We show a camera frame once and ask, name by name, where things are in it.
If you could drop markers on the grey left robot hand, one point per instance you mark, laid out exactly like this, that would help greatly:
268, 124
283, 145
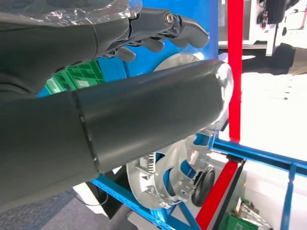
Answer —
144, 111

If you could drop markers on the red barrier belt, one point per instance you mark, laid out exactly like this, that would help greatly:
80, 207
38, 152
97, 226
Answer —
215, 196
235, 63

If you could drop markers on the blue metal shelf rack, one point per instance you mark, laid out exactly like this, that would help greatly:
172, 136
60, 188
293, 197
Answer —
191, 8

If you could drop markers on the green plastic crate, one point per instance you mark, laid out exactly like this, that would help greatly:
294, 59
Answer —
82, 74
240, 223

